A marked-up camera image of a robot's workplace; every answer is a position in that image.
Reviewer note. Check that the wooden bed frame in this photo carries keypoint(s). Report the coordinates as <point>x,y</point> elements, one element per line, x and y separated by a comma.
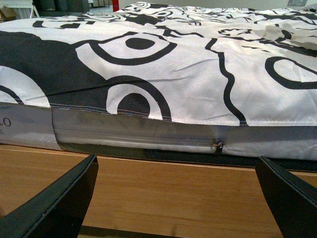
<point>169,199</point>

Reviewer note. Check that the black and white patterned duvet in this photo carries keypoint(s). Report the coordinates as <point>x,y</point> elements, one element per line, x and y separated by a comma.
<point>192,65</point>

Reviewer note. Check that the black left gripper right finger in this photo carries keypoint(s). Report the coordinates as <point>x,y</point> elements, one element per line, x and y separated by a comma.
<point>291,200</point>

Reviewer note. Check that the red fire extinguisher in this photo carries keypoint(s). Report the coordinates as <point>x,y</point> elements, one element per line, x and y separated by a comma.
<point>115,5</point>

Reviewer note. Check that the cardboard box in background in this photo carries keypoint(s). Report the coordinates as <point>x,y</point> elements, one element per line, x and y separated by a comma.
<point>7,14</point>

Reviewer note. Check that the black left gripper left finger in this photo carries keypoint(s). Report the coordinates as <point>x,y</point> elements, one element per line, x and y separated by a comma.
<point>59,210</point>

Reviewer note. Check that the white mattress with zipper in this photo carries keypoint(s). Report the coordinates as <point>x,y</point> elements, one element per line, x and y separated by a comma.
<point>88,132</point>

